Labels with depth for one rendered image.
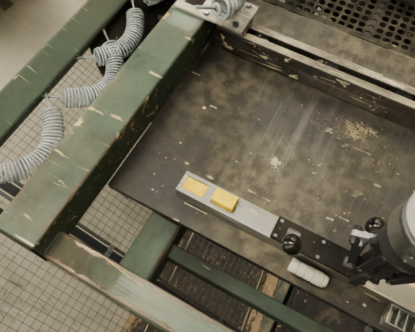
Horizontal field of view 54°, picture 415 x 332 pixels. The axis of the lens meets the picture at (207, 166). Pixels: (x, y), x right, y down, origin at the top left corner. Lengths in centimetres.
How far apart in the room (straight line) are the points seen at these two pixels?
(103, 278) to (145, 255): 12
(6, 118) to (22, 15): 534
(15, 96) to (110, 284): 77
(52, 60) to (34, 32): 511
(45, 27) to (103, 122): 578
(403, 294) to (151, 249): 51
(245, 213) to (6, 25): 589
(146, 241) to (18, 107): 66
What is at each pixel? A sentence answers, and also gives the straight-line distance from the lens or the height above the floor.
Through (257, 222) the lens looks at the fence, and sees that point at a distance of 85.
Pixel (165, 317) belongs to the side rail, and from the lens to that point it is 79.
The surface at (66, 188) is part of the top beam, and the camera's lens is 84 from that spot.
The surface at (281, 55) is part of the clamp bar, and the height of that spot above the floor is 168.
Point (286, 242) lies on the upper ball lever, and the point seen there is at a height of 156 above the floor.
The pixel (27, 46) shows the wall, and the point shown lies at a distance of 641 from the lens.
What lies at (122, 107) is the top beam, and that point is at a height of 190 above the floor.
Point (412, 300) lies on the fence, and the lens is 90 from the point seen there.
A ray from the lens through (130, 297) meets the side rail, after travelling 80.
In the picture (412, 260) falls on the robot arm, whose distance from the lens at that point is 53.
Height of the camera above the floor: 194
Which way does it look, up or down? 16 degrees down
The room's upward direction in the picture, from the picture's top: 51 degrees counter-clockwise
